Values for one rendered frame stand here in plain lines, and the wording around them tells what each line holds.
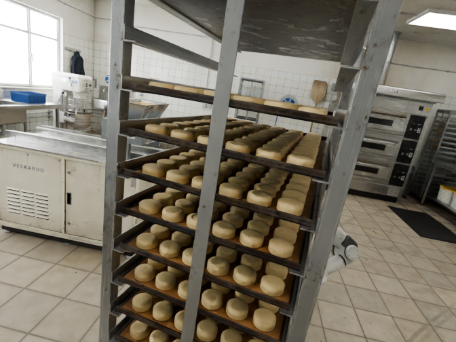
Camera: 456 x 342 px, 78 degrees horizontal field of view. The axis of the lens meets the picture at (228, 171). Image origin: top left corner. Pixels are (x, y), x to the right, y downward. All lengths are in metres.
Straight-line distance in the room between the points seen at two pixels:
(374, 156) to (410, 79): 1.93
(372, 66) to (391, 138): 5.35
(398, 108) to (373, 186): 1.44
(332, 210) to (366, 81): 0.21
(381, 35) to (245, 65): 5.97
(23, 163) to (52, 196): 0.35
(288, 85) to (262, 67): 0.68
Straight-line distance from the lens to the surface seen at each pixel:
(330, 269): 1.58
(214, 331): 0.77
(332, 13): 0.57
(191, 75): 6.62
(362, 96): 0.48
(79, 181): 2.59
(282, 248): 0.58
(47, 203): 2.83
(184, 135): 0.58
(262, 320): 0.68
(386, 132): 5.69
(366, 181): 5.86
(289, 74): 6.40
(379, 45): 0.49
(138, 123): 0.67
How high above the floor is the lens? 1.52
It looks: 16 degrees down
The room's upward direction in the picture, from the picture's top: 9 degrees clockwise
